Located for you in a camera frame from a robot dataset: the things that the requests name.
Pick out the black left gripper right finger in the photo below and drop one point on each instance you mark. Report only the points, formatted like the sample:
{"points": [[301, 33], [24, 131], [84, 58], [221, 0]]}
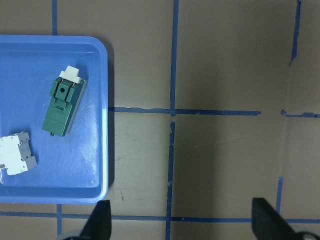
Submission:
{"points": [[267, 224]]}

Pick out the white circuit breaker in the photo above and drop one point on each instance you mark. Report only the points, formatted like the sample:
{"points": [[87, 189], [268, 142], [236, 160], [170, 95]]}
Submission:
{"points": [[15, 154]]}

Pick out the blue plastic tray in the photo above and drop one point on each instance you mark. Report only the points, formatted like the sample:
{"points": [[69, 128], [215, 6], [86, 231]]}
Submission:
{"points": [[71, 169]]}

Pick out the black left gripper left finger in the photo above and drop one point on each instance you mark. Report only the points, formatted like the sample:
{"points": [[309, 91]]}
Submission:
{"points": [[99, 224]]}

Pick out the green electrical switch module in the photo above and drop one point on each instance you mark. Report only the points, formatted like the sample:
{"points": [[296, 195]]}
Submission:
{"points": [[66, 93]]}

